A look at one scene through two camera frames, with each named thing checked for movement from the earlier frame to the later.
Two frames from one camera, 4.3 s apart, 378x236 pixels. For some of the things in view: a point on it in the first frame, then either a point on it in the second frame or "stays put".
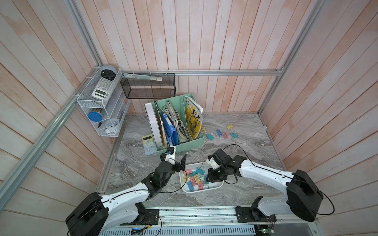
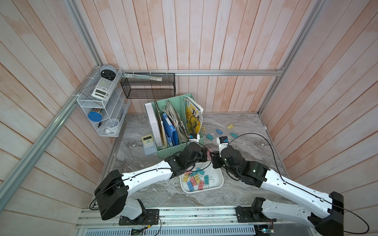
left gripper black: [177, 167] → [204, 152]
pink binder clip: [201, 185] stays put
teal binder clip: [200, 171] stays put
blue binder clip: [190, 186] stays put
